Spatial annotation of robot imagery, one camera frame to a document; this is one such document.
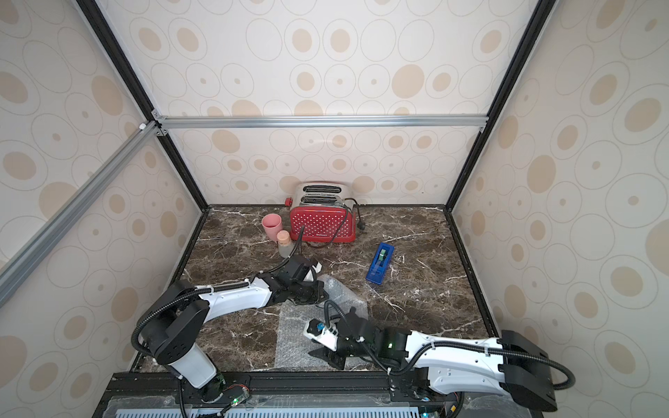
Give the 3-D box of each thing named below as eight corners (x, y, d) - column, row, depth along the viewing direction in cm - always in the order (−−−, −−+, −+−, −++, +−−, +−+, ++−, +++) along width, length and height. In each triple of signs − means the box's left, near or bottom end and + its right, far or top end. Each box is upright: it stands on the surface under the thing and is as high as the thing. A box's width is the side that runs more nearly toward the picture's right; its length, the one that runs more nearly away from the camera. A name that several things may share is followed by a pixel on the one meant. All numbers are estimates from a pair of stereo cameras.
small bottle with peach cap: (280, 258, 104) (275, 242, 96) (282, 246, 108) (277, 230, 100) (292, 258, 104) (288, 242, 96) (294, 246, 108) (290, 230, 100)
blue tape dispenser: (366, 280, 98) (367, 271, 93) (377, 251, 107) (379, 241, 101) (382, 286, 97) (384, 277, 91) (392, 256, 105) (395, 246, 100)
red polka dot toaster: (290, 250, 107) (282, 218, 92) (296, 210, 122) (290, 177, 107) (353, 250, 107) (355, 218, 92) (351, 210, 122) (353, 177, 107)
